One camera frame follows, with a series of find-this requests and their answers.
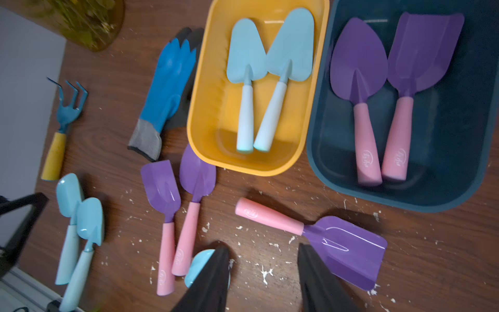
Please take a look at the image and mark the artificial plant in glass vase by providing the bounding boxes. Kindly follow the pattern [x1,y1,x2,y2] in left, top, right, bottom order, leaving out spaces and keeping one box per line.
[23,0,126,52]

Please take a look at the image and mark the blue grey gardening glove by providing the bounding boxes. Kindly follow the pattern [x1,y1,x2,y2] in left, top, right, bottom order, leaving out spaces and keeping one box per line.
[127,27,204,162]

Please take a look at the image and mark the teal plastic storage box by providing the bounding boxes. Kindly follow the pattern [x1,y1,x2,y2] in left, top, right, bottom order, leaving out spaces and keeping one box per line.
[307,1,498,213]

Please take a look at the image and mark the aluminium front rail frame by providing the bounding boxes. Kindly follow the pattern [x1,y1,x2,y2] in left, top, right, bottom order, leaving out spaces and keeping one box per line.
[1,266,62,311]

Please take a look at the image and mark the purple pointed shovel lower left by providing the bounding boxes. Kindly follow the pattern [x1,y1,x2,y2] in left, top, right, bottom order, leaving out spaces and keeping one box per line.
[172,145,216,276]

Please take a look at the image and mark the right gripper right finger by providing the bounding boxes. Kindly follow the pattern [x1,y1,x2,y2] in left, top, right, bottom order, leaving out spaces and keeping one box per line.
[298,243,359,311]

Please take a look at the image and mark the teal shovel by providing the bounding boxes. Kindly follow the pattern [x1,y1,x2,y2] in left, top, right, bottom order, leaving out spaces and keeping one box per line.
[55,173,84,285]
[184,246,229,289]
[59,197,105,311]
[226,18,268,153]

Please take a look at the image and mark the purple pointed shovel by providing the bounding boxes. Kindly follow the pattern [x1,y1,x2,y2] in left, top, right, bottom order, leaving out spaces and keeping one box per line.
[330,18,388,187]
[172,145,216,276]

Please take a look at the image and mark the purple square shovel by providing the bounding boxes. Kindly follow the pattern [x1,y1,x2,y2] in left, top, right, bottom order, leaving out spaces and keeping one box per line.
[382,12,465,181]
[235,198,388,291]
[140,161,181,296]

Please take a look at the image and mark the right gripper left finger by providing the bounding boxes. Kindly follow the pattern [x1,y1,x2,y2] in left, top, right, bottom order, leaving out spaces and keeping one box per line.
[172,246,230,312]

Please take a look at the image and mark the teal shovel sideways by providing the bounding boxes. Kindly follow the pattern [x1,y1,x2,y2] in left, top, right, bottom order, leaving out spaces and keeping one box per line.
[253,8,314,152]

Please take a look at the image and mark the purple pointed shovel top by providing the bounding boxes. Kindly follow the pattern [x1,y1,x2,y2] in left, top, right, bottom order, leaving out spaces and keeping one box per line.
[330,18,388,187]

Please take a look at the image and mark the yellow plastic storage box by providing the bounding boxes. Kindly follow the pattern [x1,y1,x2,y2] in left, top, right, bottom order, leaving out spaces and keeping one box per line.
[187,0,331,177]

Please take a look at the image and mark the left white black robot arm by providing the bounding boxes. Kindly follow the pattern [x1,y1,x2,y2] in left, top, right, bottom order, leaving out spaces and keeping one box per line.
[1,192,49,278]

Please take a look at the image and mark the blue rake yellow handle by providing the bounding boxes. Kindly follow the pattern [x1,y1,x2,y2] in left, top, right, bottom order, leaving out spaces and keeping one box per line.
[41,78,88,181]

